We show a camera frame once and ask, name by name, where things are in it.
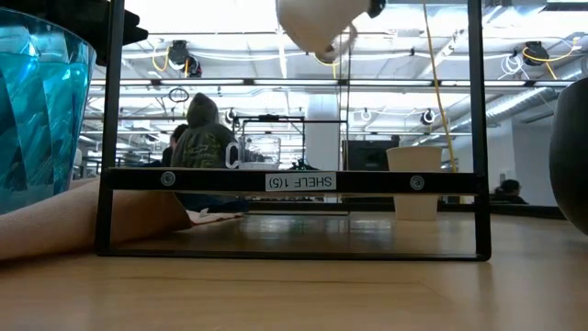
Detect black metal table frame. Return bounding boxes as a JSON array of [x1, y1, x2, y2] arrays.
[[247, 200, 567, 221]]

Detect beige cloth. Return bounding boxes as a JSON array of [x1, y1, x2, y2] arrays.
[[0, 177, 194, 263]]

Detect black mug with orange inside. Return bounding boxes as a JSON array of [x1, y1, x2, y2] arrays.
[[548, 76, 588, 236]]

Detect yellow hanging cable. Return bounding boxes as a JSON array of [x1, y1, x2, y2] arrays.
[[421, 0, 460, 174]]

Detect teal faceted plastic tumbler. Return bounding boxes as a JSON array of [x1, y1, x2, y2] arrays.
[[0, 7, 98, 216]]

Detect white ceramic mug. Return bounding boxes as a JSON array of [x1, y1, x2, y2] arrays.
[[274, 0, 374, 64]]

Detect black monitor with purple screen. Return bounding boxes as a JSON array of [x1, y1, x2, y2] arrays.
[[342, 139, 397, 172]]

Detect beige ribbed cup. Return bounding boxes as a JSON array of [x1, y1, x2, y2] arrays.
[[384, 146, 445, 222]]

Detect navy blue cloth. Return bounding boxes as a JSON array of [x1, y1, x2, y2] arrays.
[[175, 192, 252, 214]]

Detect person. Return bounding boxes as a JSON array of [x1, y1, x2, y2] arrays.
[[160, 122, 190, 167], [169, 91, 241, 169], [489, 178, 529, 206]]

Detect clear glass cup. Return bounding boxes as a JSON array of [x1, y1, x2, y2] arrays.
[[223, 134, 283, 171]]

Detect black metal shelf frame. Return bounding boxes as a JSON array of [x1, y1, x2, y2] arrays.
[[94, 0, 492, 263]]

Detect black background rig frame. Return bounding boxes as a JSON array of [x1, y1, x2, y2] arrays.
[[236, 113, 349, 171]]

